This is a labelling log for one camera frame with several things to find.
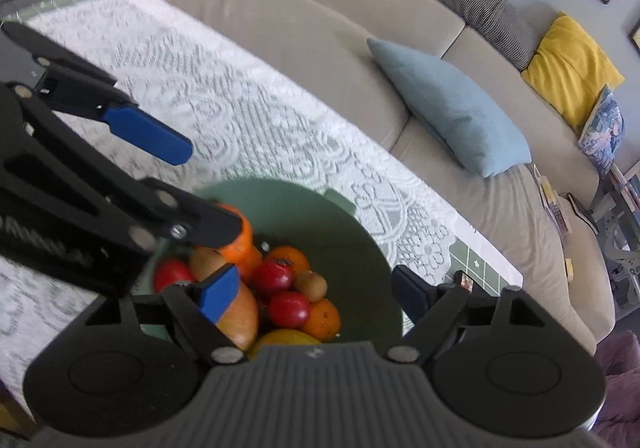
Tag grey study desk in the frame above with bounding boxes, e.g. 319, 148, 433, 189
590, 163, 640, 324

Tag light blue pillow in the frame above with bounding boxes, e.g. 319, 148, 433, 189
367, 38, 532, 178

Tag green colander bowl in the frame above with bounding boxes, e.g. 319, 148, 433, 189
135, 178, 405, 344

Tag grey striped cushion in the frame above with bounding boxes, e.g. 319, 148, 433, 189
432, 0, 538, 72

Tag black notebook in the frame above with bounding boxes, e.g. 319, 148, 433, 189
564, 192, 599, 235

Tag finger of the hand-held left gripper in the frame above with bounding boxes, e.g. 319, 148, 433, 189
0, 21, 194, 167
0, 84, 244, 255

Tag small brown kiwi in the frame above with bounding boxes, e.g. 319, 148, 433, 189
293, 270, 329, 303

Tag small red tomato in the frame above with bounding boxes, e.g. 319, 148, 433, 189
251, 258, 295, 299
268, 291, 312, 335
152, 257, 197, 294

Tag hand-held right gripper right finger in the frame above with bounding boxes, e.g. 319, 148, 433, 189
386, 265, 552, 366

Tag yellow books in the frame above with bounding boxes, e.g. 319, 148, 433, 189
532, 165, 573, 235

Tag yellow pillow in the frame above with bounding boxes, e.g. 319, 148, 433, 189
521, 14, 626, 129

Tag purple cloth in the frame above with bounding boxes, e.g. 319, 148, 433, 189
595, 331, 640, 448

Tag orange mandarin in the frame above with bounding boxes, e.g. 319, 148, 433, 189
263, 245, 311, 279
216, 205, 263, 279
300, 298, 342, 342

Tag blue patterned pillow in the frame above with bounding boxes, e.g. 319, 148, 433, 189
578, 84, 626, 174

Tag white lace tablecloth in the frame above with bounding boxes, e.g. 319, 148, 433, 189
0, 0, 523, 409

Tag beige sofa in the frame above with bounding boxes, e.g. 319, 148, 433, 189
115, 0, 616, 356

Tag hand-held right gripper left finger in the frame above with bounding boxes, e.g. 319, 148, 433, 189
85, 262, 247, 366

